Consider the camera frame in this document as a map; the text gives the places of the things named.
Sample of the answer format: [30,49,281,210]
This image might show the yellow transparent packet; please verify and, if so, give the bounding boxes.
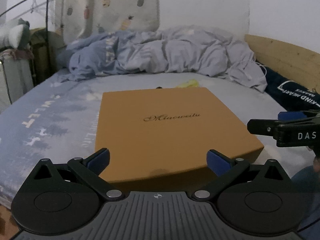
[176,78,201,88]

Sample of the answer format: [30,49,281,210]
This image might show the grey zipped storage bag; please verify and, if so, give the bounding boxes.
[0,54,35,111]

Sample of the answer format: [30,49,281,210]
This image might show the dark blue printed pillow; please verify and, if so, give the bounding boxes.
[263,66,320,113]

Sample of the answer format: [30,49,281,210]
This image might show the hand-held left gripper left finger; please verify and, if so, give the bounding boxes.
[28,148,125,201]

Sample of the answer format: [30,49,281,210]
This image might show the light blue printed bed sheet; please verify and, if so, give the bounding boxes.
[0,69,318,200]

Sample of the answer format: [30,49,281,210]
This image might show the brown cardboard carton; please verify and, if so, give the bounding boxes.
[30,27,67,81]

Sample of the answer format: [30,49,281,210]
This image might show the wooden headboard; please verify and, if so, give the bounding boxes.
[245,33,320,93]

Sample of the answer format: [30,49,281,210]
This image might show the person's leg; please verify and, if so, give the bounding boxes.
[291,164,320,220]

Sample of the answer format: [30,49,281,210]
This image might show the white and green plush toy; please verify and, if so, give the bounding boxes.
[0,18,31,50]

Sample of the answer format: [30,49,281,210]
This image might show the pink patterned cloth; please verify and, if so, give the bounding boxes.
[0,48,33,60]

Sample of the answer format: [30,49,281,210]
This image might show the pineapple print curtain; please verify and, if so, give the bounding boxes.
[55,0,161,45]

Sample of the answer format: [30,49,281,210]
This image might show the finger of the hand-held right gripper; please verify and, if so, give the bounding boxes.
[247,119,278,138]
[278,109,320,122]

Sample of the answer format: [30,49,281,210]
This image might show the light blue crumpled duvet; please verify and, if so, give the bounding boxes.
[58,25,268,93]

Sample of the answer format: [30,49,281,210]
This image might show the white wire hangers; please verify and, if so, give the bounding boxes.
[28,0,47,15]

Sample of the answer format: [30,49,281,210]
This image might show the black metal clothes rack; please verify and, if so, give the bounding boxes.
[0,0,57,86]

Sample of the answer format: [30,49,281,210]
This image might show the orange cardboard box lid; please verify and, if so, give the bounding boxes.
[95,87,265,185]

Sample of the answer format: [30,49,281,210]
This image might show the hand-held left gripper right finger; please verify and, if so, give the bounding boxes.
[193,149,291,201]

